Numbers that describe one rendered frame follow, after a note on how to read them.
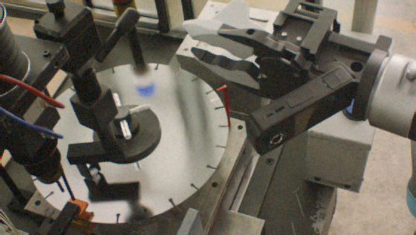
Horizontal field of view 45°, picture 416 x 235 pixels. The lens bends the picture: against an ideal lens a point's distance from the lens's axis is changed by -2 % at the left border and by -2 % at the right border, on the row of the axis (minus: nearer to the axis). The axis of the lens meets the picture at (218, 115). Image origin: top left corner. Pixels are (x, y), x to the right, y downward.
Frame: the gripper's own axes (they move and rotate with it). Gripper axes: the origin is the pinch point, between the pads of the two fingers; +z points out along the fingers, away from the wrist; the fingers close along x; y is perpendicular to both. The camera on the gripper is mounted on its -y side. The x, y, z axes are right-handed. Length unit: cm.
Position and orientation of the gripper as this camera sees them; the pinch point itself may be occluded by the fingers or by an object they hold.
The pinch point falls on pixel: (194, 44)
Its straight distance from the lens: 57.3
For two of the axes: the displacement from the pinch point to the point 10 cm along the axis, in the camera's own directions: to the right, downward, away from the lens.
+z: -8.7, -3.3, 3.8
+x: -1.6, -5.3, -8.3
